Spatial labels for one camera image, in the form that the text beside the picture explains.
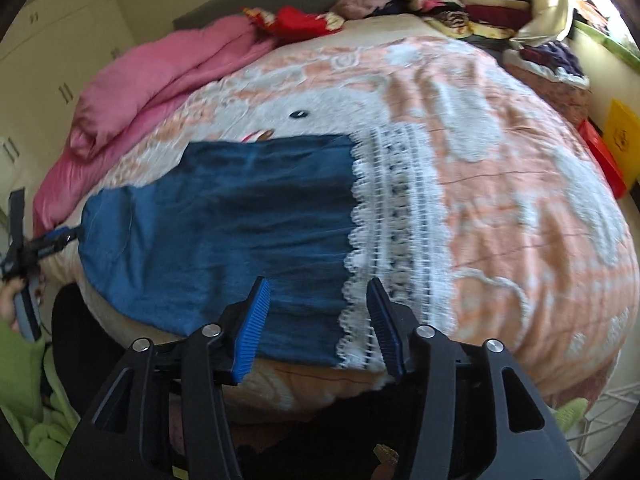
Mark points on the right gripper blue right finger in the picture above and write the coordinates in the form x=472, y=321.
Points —
x=388, y=320

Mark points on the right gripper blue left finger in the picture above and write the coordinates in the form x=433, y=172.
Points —
x=248, y=328

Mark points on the blue denim lace-trimmed pants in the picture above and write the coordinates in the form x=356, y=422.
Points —
x=317, y=216

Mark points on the left hand red nails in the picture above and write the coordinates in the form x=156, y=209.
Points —
x=12, y=304

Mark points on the green left sleeve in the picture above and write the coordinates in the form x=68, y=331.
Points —
x=34, y=400

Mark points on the pink folded quilt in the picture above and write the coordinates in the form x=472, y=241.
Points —
x=128, y=98

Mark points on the red box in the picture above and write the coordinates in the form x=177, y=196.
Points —
x=604, y=157

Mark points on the yellow box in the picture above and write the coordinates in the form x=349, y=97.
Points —
x=621, y=135

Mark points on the purple clothes pile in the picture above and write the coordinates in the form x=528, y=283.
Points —
x=554, y=61

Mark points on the red embroidered cloth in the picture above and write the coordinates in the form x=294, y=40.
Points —
x=291, y=25

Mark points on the mauve fuzzy garment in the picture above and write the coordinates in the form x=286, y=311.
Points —
x=357, y=9

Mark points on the cream curtain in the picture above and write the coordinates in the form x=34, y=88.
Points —
x=551, y=20

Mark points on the green window ledge cloth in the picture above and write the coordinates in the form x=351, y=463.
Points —
x=610, y=33

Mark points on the cream wardrobe with handles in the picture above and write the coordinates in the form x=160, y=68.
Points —
x=49, y=54

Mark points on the white wire rack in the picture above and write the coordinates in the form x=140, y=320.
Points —
x=596, y=433

